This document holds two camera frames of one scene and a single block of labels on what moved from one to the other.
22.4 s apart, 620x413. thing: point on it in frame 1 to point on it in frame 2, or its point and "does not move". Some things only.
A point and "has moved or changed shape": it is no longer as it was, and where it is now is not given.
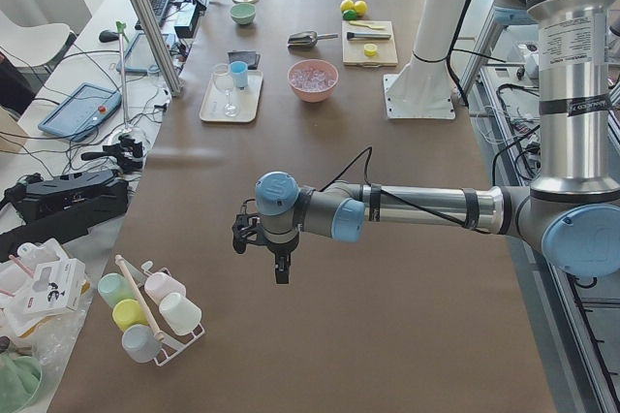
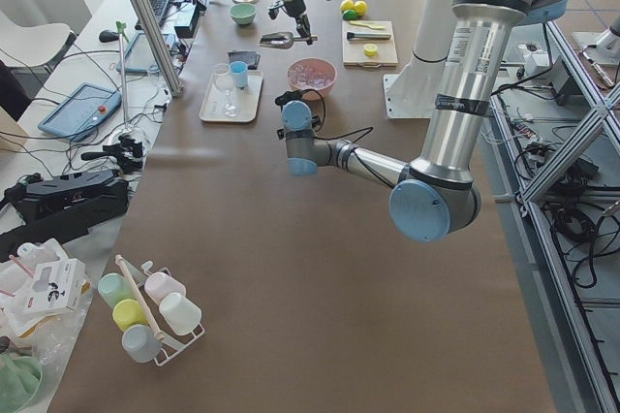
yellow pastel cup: [128, 312] does not move
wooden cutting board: [366, 47] does not move
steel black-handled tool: [368, 36] does not move
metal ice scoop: [307, 39] has moved or changed shape
